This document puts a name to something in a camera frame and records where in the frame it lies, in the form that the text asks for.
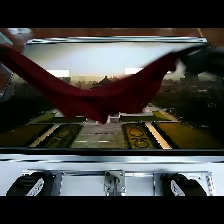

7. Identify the dark red garment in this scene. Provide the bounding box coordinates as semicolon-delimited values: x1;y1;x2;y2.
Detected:
0;43;188;125

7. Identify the silver frame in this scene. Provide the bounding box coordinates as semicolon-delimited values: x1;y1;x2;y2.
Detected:
0;35;224;197

